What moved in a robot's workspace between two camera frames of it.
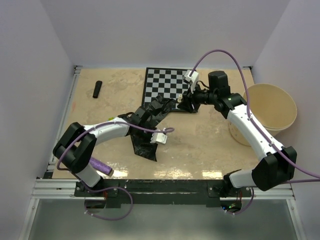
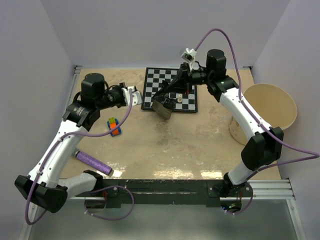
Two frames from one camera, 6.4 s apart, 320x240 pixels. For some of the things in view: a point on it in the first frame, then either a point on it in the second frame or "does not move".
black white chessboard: [168, 82] does not move
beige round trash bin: [272, 105] does not move
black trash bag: [155, 111] to [163, 103]
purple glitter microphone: [101, 167] does not move
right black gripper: [186, 103] to [183, 80]
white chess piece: [179, 100] does not move
